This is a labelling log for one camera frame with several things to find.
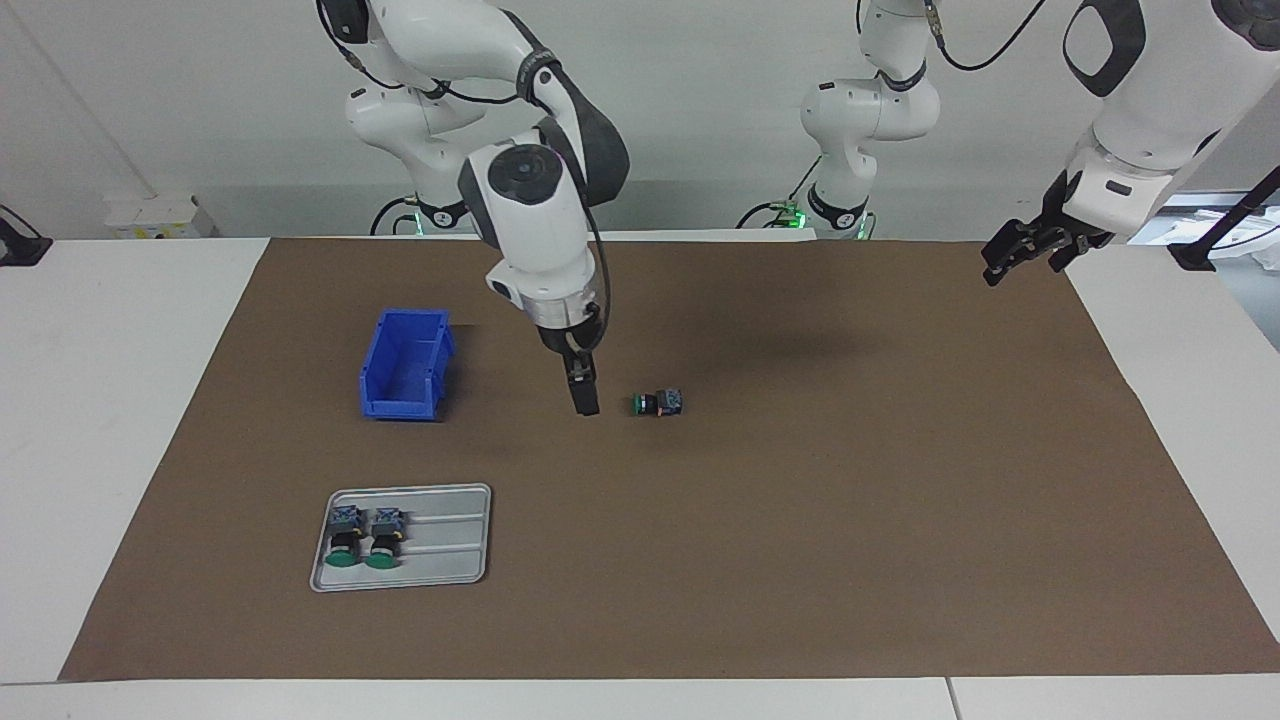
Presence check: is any silver metal tray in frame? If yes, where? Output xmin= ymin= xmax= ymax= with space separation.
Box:
xmin=309 ymin=483 xmax=493 ymax=593

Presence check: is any black base power cable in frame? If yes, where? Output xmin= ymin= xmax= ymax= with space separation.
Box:
xmin=368 ymin=195 xmax=419 ymax=238
xmin=737 ymin=155 xmax=826 ymax=229

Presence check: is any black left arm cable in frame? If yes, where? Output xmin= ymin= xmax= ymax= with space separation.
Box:
xmin=925 ymin=0 xmax=1049 ymax=71

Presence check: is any brown table mat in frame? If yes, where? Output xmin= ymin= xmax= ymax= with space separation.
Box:
xmin=58 ymin=237 xmax=1280 ymax=683

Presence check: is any blue plastic storage bin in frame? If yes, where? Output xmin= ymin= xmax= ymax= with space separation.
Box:
xmin=359 ymin=308 xmax=457 ymax=422

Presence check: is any black table clamp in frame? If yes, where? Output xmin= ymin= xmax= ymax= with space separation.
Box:
xmin=0 ymin=205 xmax=53 ymax=267

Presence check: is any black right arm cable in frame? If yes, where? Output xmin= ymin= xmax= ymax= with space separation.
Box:
xmin=565 ymin=190 xmax=613 ymax=353

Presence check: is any white power strip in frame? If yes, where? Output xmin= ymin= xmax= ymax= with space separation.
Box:
xmin=105 ymin=193 xmax=216 ymax=240

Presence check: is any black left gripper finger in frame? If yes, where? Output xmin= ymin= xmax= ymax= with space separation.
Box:
xmin=982 ymin=220 xmax=1047 ymax=288
xmin=1048 ymin=232 xmax=1113 ymax=273

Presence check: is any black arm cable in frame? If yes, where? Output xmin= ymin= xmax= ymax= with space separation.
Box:
xmin=925 ymin=0 xmax=1049 ymax=71
xmin=565 ymin=190 xmax=613 ymax=353

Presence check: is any black angled stand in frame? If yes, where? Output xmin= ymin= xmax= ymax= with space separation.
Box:
xmin=1168 ymin=165 xmax=1280 ymax=273

